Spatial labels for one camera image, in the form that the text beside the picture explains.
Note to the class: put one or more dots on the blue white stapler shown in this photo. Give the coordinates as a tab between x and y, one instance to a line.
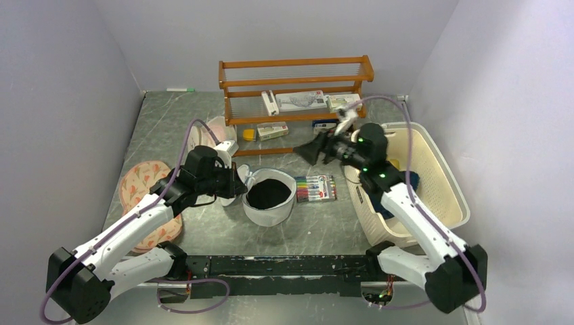
323	125

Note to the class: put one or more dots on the black garment in bag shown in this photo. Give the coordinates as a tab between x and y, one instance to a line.
268	194

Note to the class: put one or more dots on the green white marker pen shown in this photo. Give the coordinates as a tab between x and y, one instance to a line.
183	90

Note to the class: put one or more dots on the yellow small block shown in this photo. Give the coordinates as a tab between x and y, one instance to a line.
249	135

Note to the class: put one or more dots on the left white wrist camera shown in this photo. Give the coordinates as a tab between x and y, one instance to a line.
225	151

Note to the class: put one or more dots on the dark blue garment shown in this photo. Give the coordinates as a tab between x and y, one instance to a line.
378	208

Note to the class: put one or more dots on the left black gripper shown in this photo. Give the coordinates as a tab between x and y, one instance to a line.
235	186

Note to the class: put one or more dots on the pink mesh laundry bag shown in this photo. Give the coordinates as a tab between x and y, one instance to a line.
201	135

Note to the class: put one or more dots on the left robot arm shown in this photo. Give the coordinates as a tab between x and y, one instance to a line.
83	281

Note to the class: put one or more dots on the black base frame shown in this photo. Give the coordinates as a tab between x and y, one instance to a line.
345	275

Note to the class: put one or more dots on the yellow bra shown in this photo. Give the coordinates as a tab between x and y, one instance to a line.
395	163

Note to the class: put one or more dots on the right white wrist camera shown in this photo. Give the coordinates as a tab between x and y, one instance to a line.
346	116

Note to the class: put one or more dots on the orange wooden shelf rack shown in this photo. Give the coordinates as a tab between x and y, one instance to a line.
288	90

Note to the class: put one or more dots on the green white box on shelf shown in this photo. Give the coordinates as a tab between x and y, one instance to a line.
337	101

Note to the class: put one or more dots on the coloured marker pack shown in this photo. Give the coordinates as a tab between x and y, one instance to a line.
315	188

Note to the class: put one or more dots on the round white mesh laundry bag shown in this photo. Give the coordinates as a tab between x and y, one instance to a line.
268	217

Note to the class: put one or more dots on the floral pink oval pad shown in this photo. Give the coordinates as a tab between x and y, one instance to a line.
133	186

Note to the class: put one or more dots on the flat white patterned box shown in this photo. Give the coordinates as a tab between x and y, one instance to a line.
303	100

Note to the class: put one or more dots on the small white box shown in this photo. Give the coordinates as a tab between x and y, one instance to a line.
267	131

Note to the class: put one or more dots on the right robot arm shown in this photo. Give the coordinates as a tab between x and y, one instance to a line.
450	272

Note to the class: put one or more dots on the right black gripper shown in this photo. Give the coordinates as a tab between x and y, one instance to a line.
324	143

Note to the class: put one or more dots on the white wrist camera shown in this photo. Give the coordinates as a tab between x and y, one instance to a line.
225	151
346	116

